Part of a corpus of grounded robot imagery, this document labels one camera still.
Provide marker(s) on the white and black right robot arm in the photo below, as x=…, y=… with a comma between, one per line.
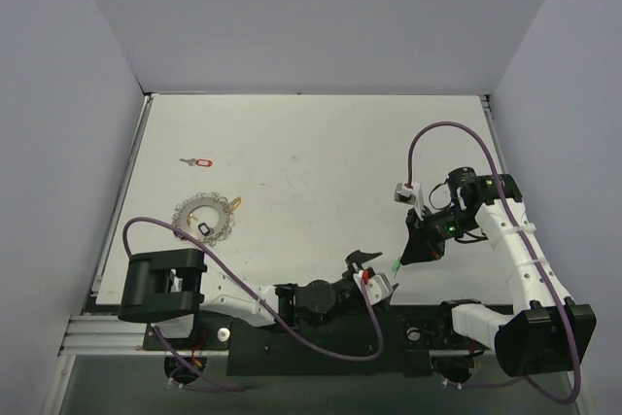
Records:
x=547, y=331

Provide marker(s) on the key with green tag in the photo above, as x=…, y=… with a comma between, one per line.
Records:
x=396, y=266

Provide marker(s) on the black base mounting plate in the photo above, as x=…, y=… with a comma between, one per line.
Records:
x=412, y=341

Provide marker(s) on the silver metal keyring disc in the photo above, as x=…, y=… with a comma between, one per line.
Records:
x=210, y=208

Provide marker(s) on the aluminium frame rail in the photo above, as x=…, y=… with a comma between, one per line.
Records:
x=101, y=336

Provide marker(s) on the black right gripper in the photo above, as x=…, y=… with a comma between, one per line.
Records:
x=427, y=230

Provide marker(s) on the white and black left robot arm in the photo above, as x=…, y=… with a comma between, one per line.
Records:
x=169, y=288

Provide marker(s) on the key with red tag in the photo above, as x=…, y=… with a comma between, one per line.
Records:
x=197, y=162

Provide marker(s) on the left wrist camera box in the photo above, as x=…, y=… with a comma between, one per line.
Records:
x=375, y=287

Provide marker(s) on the key with yellow tag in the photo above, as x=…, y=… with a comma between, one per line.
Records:
x=235, y=203

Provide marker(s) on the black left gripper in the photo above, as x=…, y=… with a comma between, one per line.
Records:
x=354, y=268

